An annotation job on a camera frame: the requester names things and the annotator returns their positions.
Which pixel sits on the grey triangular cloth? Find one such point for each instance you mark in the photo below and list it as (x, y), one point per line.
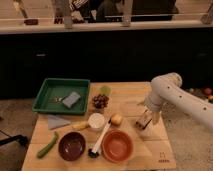
(56, 122)

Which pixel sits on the wooden block eraser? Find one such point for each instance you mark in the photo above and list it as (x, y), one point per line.
(144, 120)

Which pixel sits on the green cucumber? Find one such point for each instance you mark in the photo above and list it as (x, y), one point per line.
(41, 153)

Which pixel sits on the grey sponge block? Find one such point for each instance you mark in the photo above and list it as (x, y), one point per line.
(70, 100)

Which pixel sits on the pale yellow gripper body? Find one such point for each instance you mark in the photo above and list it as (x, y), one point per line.
(155, 116)

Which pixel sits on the black chair base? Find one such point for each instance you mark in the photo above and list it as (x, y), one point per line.
(21, 139)

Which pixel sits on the yellow banana piece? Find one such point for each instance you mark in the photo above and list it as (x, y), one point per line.
(78, 126)

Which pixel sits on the green plastic tray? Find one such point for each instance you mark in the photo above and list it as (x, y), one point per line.
(60, 87)

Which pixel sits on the orange red bowl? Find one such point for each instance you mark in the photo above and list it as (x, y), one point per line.
(117, 146)

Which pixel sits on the bunch of dark grapes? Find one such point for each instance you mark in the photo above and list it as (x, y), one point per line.
(100, 101)

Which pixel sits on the dark maroon bowl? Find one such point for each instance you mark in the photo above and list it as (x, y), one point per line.
(72, 146)

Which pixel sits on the white round container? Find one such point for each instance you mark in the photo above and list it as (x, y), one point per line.
(96, 121)

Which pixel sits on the dark red object on shelf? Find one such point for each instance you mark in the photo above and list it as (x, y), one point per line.
(31, 21)

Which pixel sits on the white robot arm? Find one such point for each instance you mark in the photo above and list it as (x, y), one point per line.
(168, 88)

